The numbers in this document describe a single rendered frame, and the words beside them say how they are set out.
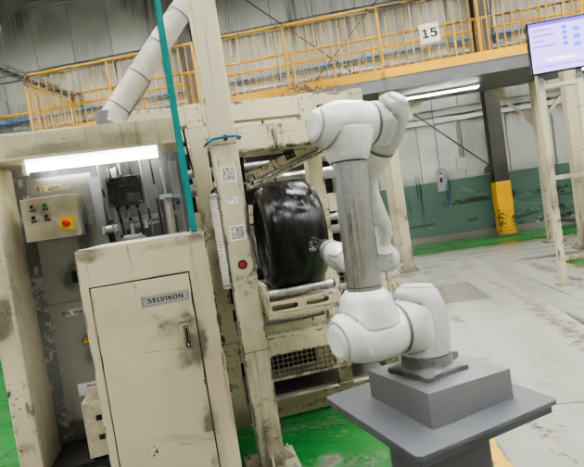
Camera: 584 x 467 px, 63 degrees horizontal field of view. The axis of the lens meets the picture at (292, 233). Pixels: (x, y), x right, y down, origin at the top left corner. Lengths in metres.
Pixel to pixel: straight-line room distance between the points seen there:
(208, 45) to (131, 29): 10.94
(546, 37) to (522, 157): 6.44
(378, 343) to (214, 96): 1.52
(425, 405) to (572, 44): 5.24
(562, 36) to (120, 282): 5.45
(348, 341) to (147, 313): 0.64
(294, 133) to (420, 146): 9.20
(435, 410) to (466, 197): 10.59
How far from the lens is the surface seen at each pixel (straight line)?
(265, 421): 2.59
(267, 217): 2.26
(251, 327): 2.44
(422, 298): 1.48
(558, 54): 6.17
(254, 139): 2.69
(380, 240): 1.80
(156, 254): 1.59
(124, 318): 1.61
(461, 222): 11.88
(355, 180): 1.37
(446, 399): 1.46
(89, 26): 13.91
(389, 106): 1.47
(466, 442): 1.42
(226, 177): 2.38
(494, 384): 1.57
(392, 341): 1.41
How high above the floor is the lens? 1.30
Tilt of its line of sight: 3 degrees down
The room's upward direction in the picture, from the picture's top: 9 degrees counter-clockwise
